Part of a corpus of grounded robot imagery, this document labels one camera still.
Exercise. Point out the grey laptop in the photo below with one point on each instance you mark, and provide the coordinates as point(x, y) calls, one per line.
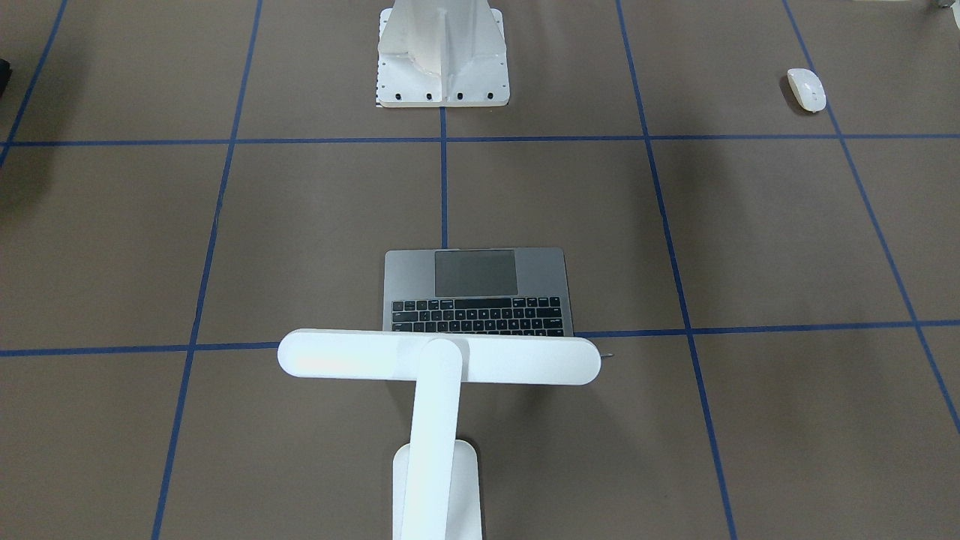
point(499, 291)

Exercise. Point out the black mouse pad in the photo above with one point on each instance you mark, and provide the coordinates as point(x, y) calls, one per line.
point(5, 75)

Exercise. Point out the white desk lamp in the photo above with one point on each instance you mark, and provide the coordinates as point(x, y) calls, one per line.
point(436, 476)

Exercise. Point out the white computer mouse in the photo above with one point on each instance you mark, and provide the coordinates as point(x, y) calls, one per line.
point(808, 90)

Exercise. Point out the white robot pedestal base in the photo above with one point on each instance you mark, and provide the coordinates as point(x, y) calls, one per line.
point(442, 54)

